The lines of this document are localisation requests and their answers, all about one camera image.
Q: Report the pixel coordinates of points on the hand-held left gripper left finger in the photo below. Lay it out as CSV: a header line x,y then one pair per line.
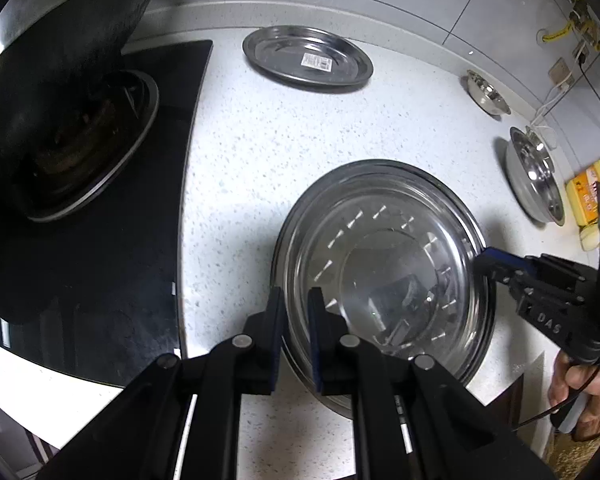
x,y
278,332

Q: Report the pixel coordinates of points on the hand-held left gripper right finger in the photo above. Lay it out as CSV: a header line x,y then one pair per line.
x,y
316,342

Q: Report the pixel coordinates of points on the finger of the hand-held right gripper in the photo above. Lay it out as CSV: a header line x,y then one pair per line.
x,y
497,258

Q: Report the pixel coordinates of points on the medium steel bowl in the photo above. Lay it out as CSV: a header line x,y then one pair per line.
x,y
535,175

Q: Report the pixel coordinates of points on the large steel bowl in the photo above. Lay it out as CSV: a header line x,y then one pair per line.
x,y
380,240

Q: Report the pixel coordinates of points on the small steel bowl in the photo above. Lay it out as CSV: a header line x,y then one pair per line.
x,y
487,94

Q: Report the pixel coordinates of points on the steel plate with sticker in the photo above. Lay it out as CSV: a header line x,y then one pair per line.
x,y
290,55

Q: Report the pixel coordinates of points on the person's right hand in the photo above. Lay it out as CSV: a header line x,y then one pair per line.
x,y
597,400

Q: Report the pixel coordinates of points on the yellow plastic bottle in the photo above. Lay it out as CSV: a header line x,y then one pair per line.
x,y
587,200

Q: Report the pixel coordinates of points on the black glass gas stove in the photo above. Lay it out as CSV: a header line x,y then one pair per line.
x,y
130,260

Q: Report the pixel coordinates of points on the gas stove burner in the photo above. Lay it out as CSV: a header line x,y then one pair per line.
x,y
80,157

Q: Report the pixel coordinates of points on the black wok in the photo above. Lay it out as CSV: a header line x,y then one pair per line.
x,y
55,70

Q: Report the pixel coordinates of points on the beige wall socket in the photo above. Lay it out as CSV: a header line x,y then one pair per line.
x,y
560,71

